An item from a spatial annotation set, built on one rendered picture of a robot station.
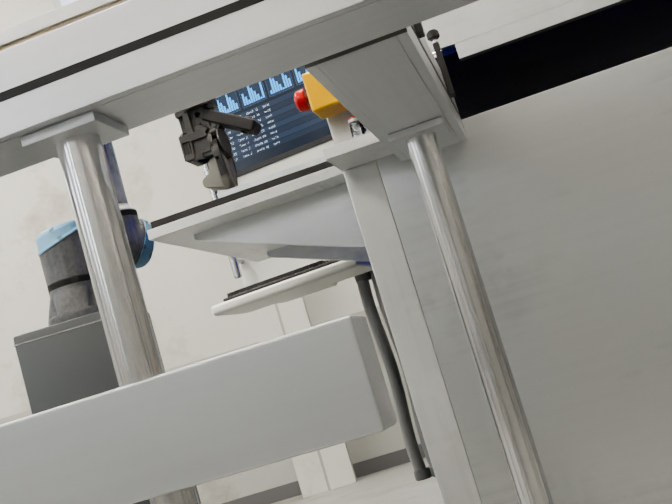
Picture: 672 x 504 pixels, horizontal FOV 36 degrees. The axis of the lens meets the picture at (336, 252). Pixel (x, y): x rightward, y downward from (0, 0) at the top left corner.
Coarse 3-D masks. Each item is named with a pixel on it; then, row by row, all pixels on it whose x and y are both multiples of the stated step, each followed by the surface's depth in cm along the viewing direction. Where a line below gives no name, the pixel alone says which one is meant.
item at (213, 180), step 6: (210, 162) 203; (216, 162) 203; (210, 168) 203; (216, 168) 202; (228, 168) 202; (210, 174) 203; (216, 174) 202; (228, 174) 201; (204, 180) 203; (210, 180) 203; (216, 180) 202; (222, 180) 202; (228, 180) 201; (204, 186) 203; (210, 186) 203; (216, 186) 202; (222, 186) 202; (228, 186) 202; (234, 186) 202
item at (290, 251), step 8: (280, 248) 250; (288, 248) 250; (296, 248) 249; (304, 248) 249; (312, 248) 248; (320, 248) 248; (328, 248) 247; (336, 248) 247; (344, 248) 246; (352, 248) 246; (360, 248) 246; (272, 256) 250; (280, 256) 250; (288, 256) 249; (296, 256) 249; (304, 256) 249; (312, 256) 248; (320, 256) 248; (328, 256) 247; (336, 256) 247; (344, 256) 246; (352, 256) 246; (360, 256) 245; (368, 256) 245
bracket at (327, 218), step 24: (336, 192) 196; (264, 216) 199; (288, 216) 198; (312, 216) 197; (336, 216) 196; (216, 240) 201; (240, 240) 200; (264, 240) 199; (288, 240) 198; (312, 240) 197; (336, 240) 196; (360, 240) 194
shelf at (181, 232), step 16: (304, 176) 189; (320, 176) 188; (336, 176) 188; (272, 192) 190; (288, 192) 190; (304, 192) 194; (224, 208) 192; (240, 208) 191; (256, 208) 195; (176, 224) 194; (192, 224) 193; (208, 224) 197; (160, 240) 198; (176, 240) 203; (192, 240) 208; (240, 256) 246; (256, 256) 253
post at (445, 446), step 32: (352, 192) 185; (384, 192) 184; (384, 224) 183; (384, 256) 183; (384, 288) 183; (416, 320) 181; (416, 352) 181; (416, 384) 180; (448, 416) 178; (448, 448) 178; (448, 480) 178
